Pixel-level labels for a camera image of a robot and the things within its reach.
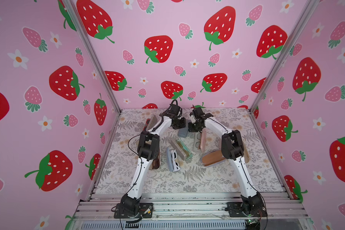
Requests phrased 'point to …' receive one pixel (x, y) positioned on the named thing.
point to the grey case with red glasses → (150, 123)
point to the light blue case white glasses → (173, 164)
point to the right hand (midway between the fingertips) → (191, 128)
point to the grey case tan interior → (212, 157)
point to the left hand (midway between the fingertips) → (187, 125)
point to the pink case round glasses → (200, 141)
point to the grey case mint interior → (185, 153)
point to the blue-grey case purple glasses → (183, 132)
